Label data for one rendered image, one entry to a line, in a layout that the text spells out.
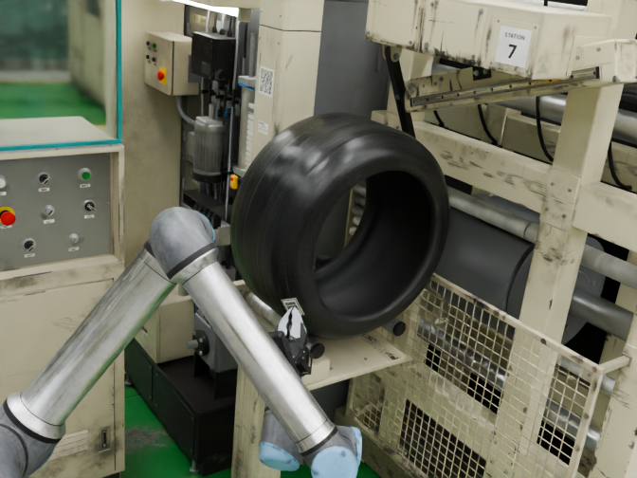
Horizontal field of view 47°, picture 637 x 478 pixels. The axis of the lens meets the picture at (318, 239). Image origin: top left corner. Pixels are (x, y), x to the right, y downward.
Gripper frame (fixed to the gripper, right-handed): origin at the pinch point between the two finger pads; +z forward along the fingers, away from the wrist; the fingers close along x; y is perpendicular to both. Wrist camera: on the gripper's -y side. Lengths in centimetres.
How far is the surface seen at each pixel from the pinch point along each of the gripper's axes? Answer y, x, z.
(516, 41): -26, 60, 48
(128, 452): 90, -107, -3
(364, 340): 44.0, 3.2, 12.8
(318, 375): 23.1, -1.6, -6.8
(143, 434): 98, -107, 7
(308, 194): -19.4, 10.3, 18.9
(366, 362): 37.2, 6.5, 2.3
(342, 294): 34.1, -0.9, 23.3
